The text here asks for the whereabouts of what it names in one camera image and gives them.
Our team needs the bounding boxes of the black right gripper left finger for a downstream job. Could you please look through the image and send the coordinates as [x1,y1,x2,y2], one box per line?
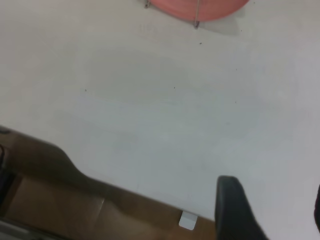
[215,175,270,240]

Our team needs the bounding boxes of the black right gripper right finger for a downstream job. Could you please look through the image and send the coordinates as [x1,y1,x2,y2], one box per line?
[313,184,320,228]

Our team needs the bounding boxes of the pink round plate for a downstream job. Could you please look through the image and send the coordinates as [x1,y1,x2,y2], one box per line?
[149,0,251,22]

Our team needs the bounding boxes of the silver wire plate rack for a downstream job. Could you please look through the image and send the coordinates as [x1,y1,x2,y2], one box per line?
[144,0,201,30]

